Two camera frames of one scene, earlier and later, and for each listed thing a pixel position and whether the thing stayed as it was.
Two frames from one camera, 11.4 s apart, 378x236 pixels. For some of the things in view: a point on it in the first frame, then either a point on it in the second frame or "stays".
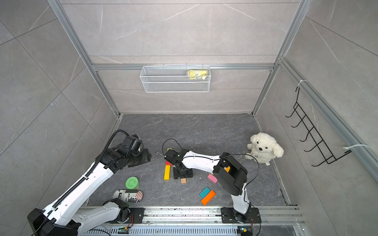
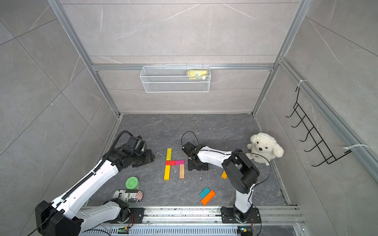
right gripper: x=175 y=174 → x=190 y=166
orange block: x=205 y=200 stays
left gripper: x=146 y=156 stays
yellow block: x=167 y=172 stays
